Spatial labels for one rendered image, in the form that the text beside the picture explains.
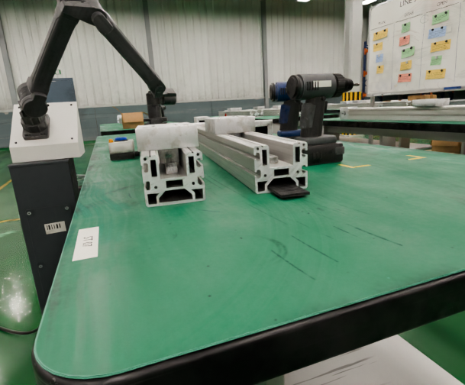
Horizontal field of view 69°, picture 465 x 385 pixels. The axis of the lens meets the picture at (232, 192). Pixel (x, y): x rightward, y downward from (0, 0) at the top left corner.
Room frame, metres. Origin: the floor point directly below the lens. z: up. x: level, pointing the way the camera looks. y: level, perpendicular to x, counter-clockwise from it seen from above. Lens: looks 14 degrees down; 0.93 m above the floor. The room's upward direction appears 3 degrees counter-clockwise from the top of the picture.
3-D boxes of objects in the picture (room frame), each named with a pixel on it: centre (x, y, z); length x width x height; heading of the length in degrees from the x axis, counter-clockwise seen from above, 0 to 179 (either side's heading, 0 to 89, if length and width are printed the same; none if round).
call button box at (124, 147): (1.19, 0.36, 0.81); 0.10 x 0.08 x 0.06; 103
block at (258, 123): (1.30, -0.11, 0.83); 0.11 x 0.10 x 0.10; 82
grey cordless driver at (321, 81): (0.88, -0.25, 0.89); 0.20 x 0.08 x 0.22; 109
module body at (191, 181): (0.94, 0.18, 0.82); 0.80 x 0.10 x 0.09; 13
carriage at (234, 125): (0.98, 0.00, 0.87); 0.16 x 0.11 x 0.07; 13
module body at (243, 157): (0.98, 0.00, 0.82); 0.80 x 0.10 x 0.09; 13
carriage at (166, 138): (0.70, 0.13, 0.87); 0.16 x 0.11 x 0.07; 13
